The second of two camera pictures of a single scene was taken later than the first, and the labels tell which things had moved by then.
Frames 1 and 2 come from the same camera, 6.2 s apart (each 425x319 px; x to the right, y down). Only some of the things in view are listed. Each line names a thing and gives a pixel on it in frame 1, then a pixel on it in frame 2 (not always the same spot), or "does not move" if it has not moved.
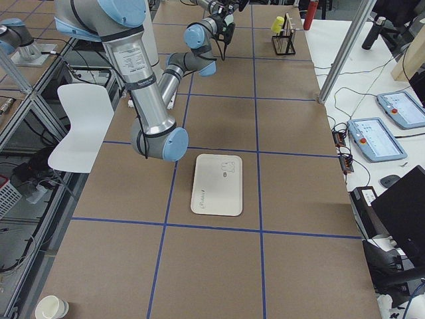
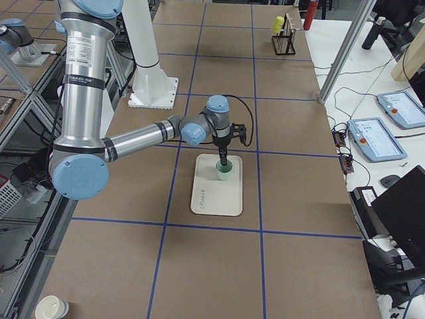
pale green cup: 229,18 -> 224,171
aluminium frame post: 364,10 does not move
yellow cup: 275,26 does not move
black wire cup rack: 284,41 does not move
